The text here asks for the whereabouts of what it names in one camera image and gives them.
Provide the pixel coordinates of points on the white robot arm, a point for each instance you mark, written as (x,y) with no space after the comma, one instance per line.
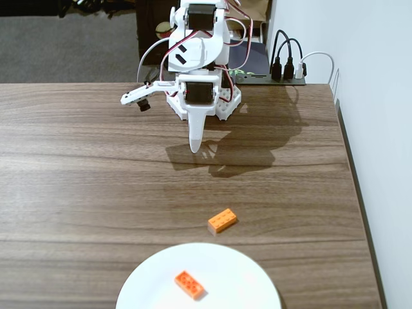
(199,54)

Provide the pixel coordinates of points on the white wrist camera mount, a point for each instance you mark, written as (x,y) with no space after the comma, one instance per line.
(141,93)

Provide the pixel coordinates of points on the black usb hub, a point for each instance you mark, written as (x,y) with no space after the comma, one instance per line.
(289,82)

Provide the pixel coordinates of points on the black cabinet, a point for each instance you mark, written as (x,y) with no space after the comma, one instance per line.
(148,25)

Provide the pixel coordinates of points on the white round plate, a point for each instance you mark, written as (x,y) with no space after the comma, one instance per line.
(231,283)

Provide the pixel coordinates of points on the dark cluttered shelf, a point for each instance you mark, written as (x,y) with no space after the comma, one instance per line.
(38,7)

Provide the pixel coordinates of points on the brown paper bag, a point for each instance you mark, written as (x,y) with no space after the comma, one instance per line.
(254,11)

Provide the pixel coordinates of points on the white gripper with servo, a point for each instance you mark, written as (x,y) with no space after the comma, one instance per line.
(199,93)

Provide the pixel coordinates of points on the orange lego brick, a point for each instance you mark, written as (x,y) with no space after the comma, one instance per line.
(222,220)
(190,284)

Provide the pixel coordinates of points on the round cream red sticker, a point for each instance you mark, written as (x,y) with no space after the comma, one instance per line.
(162,30)

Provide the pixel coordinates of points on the dark blue box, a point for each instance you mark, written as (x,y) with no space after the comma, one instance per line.
(254,56)

